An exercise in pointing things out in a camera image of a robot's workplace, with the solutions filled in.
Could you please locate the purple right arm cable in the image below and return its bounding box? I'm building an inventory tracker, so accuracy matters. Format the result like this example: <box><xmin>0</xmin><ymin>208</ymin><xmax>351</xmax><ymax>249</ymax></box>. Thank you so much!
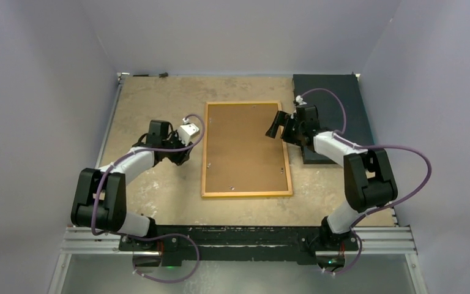
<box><xmin>296</xmin><ymin>88</ymin><xmax>433</xmax><ymax>277</ymax></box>

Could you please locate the dark green flat box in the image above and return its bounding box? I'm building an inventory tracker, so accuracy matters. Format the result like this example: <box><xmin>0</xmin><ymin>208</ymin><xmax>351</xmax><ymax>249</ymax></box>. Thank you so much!
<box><xmin>292</xmin><ymin>73</ymin><xmax>375</xmax><ymax>145</ymax></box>

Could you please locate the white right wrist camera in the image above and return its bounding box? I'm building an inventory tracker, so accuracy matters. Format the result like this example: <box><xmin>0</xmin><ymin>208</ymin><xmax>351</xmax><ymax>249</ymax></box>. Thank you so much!
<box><xmin>294</xmin><ymin>95</ymin><xmax>307</xmax><ymax>107</ymax></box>

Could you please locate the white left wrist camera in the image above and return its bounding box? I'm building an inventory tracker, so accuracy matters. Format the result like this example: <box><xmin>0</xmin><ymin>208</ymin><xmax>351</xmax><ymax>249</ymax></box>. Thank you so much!
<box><xmin>177</xmin><ymin>118</ymin><xmax>200</xmax><ymax>146</ymax></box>

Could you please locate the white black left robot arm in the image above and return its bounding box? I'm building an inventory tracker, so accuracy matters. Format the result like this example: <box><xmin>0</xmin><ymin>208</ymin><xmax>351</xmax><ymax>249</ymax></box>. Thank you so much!
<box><xmin>70</xmin><ymin>117</ymin><xmax>203</xmax><ymax>251</ymax></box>

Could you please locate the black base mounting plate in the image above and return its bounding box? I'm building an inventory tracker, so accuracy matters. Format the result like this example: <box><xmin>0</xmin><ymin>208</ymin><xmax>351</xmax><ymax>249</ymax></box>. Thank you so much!
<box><xmin>119</xmin><ymin>225</ymin><xmax>359</xmax><ymax>266</ymax></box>

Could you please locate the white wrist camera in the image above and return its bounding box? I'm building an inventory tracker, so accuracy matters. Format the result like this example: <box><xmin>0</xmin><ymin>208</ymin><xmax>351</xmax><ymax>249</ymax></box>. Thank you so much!
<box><xmin>177</xmin><ymin>118</ymin><xmax>200</xmax><ymax>146</ymax></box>
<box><xmin>294</xmin><ymin>95</ymin><xmax>307</xmax><ymax>107</ymax></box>

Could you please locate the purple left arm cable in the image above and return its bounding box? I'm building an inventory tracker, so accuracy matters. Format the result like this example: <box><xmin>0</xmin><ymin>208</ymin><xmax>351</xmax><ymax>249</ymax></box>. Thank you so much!
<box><xmin>91</xmin><ymin>114</ymin><xmax>206</xmax><ymax>284</ymax></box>

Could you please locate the yellow picture frame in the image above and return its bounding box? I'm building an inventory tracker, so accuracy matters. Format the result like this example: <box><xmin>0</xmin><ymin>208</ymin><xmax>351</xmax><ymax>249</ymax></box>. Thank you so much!
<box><xmin>201</xmin><ymin>100</ymin><xmax>294</xmax><ymax>199</ymax></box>

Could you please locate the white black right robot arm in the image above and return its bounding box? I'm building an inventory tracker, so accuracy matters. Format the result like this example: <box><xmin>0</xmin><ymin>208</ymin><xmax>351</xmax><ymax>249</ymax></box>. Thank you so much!
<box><xmin>266</xmin><ymin>106</ymin><xmax>398</xmax><ymax>249</ymax></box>

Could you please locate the brown frame backing board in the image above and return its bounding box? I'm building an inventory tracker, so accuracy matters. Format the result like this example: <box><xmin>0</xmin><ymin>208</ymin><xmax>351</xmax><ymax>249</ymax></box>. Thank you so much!
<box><xmin>206</xmin><ymin>104</ymin><xmax>289</xmax><ymax>194</ymax></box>

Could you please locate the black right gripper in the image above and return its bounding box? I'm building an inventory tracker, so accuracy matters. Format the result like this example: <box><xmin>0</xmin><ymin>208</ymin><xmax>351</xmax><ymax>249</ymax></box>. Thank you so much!
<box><xmin>266</xmin><ymin>111</ymin><xmax>305</xmax><ymax>147</ymax></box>

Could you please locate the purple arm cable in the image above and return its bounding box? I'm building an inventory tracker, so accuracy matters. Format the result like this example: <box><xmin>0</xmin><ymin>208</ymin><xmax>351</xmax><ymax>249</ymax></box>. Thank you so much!
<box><xmin>91</xmin><ymin>114</ymin><xmax>206</xmax><ymax>284</ymax></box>
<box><xmin>296</xmin><ymin>88</ymin><xmax>433</xmax><ymax>277</ymax></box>

